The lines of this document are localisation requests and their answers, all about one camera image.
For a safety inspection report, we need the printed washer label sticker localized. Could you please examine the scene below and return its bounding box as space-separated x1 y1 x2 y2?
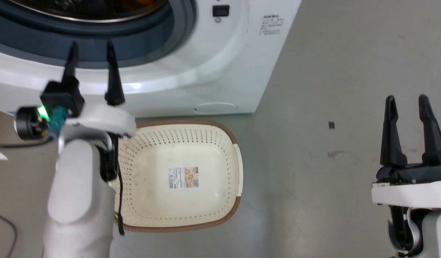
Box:
259 14 286 37

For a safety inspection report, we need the cream perforated laundry basket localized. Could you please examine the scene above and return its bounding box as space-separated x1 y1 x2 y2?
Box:
110 120 244 233

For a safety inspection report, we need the thin dark floor cable loop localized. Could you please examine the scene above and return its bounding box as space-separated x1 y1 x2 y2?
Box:
0 210 19 258

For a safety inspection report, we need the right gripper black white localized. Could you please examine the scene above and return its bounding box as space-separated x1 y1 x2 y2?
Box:
371 94 441 209

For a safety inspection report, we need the black washer display panel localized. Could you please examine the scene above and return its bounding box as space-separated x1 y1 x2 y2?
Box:
212 5 230 18

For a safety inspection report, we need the printed basket bottom label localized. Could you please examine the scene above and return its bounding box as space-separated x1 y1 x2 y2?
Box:
168 166 200 190

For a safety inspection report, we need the steel washing drum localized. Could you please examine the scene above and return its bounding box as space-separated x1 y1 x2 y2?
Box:
5 0 171 23

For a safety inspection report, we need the white front-load washing machine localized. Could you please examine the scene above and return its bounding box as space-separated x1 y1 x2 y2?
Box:
0 0 302 118

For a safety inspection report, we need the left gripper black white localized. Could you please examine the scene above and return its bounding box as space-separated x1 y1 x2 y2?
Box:
40 40 137 140

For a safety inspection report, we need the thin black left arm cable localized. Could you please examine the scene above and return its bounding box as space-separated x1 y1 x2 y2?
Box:
113 168 126 236

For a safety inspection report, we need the oval washer filter cover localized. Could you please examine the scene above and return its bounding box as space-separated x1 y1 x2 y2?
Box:
192 102 238 115

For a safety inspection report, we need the grey rubber door gasket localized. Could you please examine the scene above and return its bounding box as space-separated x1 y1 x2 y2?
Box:
0 0 198 69

